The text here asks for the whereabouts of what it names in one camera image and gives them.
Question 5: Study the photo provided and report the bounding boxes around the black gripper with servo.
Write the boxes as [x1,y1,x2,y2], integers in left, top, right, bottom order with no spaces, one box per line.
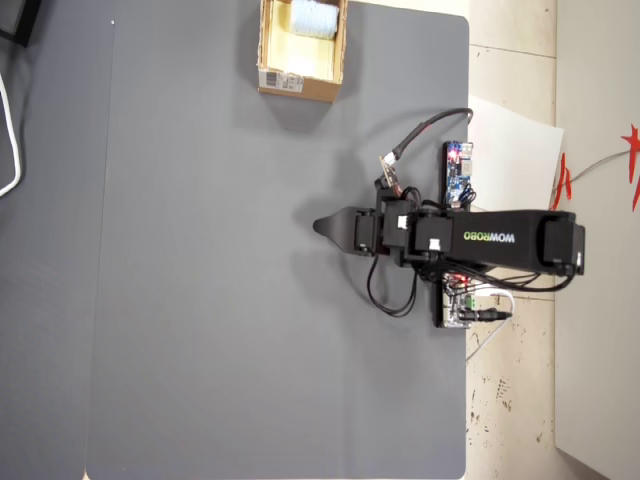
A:
[313,204,388,259]

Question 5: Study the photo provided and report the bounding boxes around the light blue cloth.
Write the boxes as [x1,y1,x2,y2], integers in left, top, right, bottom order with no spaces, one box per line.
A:
[289,0,342,41]

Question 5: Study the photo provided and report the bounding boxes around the open cardboard box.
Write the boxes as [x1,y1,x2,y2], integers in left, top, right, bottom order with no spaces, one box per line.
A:
[256,0,349,105]

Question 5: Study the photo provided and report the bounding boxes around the blue circuit board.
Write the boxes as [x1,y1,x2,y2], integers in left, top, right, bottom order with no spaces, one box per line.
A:
[442,141,475,210]

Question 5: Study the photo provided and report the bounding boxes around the motor controller board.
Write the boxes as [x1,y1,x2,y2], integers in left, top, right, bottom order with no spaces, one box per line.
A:
[432,272,474,330]

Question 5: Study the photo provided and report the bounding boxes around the black power plug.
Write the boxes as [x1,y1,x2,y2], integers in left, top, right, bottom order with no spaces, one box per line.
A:
[463,308,514,324]

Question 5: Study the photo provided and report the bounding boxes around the white paper sheet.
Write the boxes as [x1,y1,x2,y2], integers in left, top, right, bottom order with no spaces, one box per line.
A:
[467,94,565,216]

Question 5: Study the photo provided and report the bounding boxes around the white panel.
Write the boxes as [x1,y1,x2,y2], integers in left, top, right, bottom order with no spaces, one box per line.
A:
[553,0,640,480]

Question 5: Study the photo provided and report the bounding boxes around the dark grey side mat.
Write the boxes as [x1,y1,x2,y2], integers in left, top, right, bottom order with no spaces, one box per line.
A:
[0,0,116,480]

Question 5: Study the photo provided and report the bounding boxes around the black servo cable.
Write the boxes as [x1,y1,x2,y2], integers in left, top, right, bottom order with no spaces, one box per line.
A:
[377,272,417,314]
[366,254,419,318]

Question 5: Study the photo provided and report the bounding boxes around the small wrist camera board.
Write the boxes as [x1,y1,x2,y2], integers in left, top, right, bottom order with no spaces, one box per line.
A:
[377,153,402,190]

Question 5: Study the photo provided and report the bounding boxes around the black sleeved camera cable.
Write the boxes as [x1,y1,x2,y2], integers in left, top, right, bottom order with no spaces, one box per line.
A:
[384,107,475,166]

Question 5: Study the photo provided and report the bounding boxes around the black base cable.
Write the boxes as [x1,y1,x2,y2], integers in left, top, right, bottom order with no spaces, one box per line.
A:
[472,271,574,293]

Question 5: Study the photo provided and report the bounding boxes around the grey cable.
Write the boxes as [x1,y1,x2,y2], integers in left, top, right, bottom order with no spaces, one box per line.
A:
[569,148,632,184]

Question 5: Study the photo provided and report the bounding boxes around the thick white cable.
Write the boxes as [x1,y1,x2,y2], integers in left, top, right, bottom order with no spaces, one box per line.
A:
[0,74,24,197]

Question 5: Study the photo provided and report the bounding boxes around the black frame object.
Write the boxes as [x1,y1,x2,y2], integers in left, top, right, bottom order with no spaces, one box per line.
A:
[0,0,45,49]

